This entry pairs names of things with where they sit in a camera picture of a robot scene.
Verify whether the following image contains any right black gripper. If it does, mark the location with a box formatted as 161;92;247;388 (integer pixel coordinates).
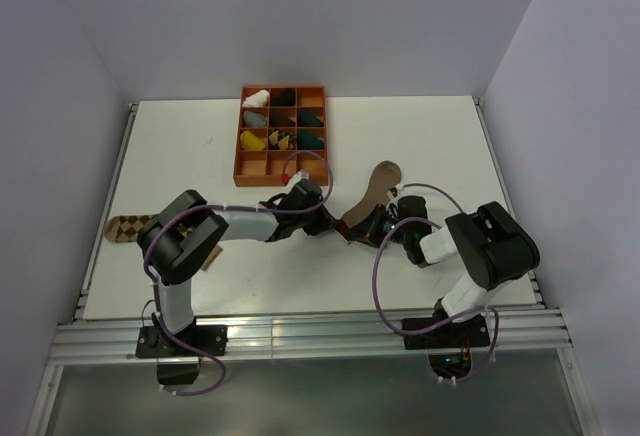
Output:
346;204;411;248

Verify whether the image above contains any tan sock with maroon cuff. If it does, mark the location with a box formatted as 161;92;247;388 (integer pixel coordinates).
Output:
334;160;402;242

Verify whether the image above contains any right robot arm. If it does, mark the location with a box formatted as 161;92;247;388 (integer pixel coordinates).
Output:
346;195;540;346

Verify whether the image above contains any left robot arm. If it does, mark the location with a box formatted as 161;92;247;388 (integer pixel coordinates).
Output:
137;179;335;355

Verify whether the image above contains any teal rolled sock lower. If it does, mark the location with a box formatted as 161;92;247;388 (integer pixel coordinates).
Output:
297;130;325;151

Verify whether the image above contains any teal rolled sock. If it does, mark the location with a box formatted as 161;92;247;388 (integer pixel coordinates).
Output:
297;107;324;127
297;130;325;151

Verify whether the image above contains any argyle rolled sock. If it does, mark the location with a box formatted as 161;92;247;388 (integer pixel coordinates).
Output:
267;128;297;151

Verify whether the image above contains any teal rolled sock upper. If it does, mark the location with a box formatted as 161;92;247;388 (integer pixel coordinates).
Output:
297;107;324;127

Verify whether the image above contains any yellow rolled sock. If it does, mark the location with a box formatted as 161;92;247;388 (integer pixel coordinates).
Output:
239;131;266;151

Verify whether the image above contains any orange wooden compartment tray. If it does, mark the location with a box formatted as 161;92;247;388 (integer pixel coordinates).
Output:
233;85;329;187

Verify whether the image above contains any dark brown rolled sock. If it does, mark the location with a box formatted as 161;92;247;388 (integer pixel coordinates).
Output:
269;108;296;128

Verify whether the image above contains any grey rolled sock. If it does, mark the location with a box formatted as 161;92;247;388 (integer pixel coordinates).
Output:
243;111;268;128

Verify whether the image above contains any dark green rolled sock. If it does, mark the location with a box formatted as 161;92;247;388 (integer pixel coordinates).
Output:
270;88;297;107

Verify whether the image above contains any white rolled sock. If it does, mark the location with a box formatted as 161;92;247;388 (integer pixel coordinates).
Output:
242;89;270;108

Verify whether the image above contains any brown argyle sock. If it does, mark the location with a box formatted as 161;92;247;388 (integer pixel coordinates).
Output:
102;214;223;271

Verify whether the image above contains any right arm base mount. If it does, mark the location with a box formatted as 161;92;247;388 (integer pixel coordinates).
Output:
403;315;491;350

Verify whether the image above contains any aluminium table frame rail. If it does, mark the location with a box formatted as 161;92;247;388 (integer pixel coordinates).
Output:
47;308;572;366

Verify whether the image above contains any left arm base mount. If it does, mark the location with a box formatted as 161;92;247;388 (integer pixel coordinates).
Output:
135;324;228;387

